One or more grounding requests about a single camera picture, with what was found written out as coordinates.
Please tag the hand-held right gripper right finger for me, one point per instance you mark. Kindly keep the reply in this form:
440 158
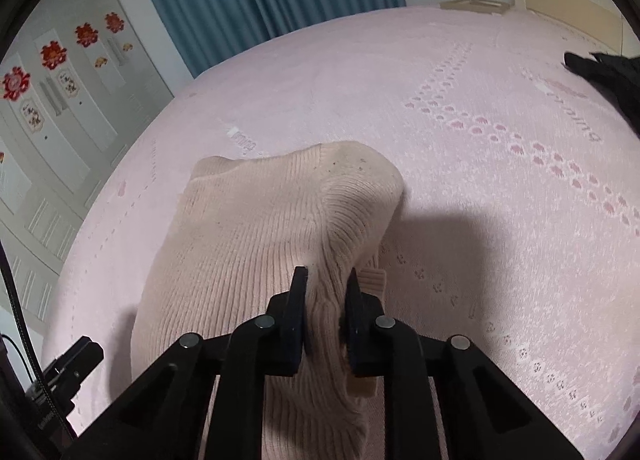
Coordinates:
356 340

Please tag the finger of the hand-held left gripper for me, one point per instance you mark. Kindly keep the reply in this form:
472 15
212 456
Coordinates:
75 360

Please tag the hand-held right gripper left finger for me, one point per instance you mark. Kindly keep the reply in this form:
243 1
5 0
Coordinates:
295 335

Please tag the beige knit sweater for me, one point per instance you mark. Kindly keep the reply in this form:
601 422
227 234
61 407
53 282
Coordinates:
250 240

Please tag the pink bed sheet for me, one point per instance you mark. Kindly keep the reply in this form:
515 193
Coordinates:
450 190

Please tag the white wardrobe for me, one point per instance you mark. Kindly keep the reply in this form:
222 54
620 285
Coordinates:
75 114

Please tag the dark cloth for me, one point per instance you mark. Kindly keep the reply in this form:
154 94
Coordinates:
607 79

